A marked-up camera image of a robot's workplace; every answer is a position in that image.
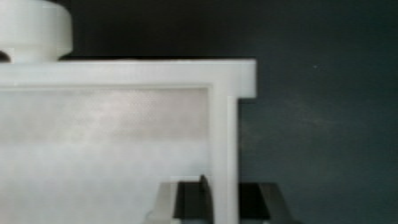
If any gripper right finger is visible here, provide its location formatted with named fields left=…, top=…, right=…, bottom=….
left=239, top=182, right=302, bottom=224

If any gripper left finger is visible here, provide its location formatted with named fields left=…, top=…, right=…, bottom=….
left=172, top=175, right=215, bottom=224

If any white drawer with knob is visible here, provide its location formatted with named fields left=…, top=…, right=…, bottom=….
left=0, top=0, right=255, bottom=224

